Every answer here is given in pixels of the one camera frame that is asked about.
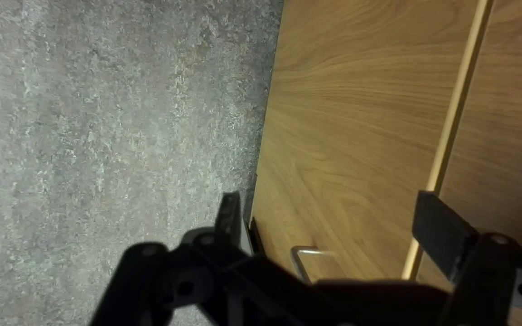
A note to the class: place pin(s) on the wooden front white drawer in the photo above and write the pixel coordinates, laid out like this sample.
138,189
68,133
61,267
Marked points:
345,139

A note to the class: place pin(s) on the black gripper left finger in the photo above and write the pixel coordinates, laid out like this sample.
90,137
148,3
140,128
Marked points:
171,284

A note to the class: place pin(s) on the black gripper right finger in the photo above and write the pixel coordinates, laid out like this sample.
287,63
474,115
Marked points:
485,278

